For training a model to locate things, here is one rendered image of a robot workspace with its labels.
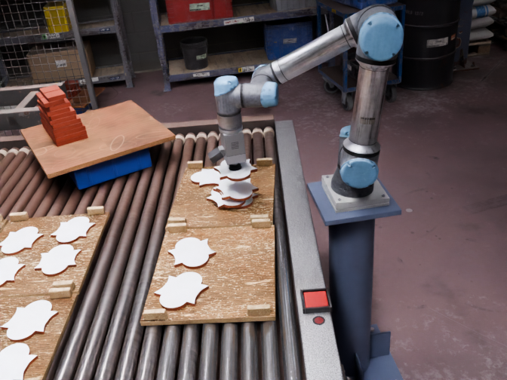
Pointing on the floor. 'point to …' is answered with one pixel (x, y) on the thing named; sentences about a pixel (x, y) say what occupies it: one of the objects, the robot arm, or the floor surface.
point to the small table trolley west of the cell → (341, 79)
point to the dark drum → (428, 44)
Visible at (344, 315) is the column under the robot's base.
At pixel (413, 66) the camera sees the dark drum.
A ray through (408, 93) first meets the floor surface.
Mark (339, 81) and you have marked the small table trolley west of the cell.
